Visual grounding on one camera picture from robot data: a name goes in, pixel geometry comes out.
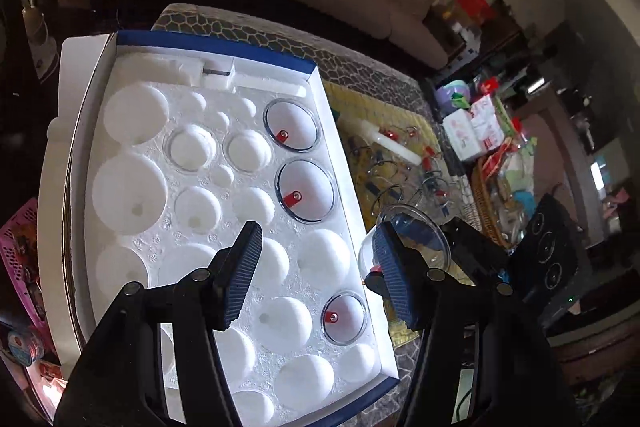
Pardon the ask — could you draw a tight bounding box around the large cup blue valve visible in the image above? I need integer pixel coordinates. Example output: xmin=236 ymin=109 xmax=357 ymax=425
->
xmin=358 ymin=202 xmax=451 ymax=279

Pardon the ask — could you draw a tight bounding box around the cream suction pump gun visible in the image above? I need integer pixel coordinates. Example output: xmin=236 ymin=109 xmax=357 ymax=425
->
xmin=337 ymin=116 xmax=422 ymax=167

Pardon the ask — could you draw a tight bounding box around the cup with red valve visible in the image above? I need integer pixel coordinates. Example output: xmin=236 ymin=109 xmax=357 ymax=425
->
xmin=262 ymin=98 xmax=320 ymax=153

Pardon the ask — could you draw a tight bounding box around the wicker basket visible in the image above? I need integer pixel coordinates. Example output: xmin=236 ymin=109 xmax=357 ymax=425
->
xmin=471 ymin=157 xmax=513 ymax=249

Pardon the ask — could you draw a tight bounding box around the yellow plaid cloth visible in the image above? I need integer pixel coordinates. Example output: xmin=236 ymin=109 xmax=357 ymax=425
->
xmin=322 ymin=78 xmax=476 ymax=350

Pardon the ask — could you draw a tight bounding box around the white tissue box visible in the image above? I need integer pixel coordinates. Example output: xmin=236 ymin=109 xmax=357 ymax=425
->
xmin=442 ymin=95 xmax=506 ymax=162

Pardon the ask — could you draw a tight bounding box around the white foam cupping case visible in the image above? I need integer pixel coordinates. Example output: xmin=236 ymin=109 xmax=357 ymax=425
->
xmin=37 ymin=30 xmax=399 ymax=426

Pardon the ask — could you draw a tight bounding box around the grey giraffe pattern tablecloth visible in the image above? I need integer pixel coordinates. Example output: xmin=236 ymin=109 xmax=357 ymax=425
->
xmin=150 ymin=2 xmax=482 ymax=388

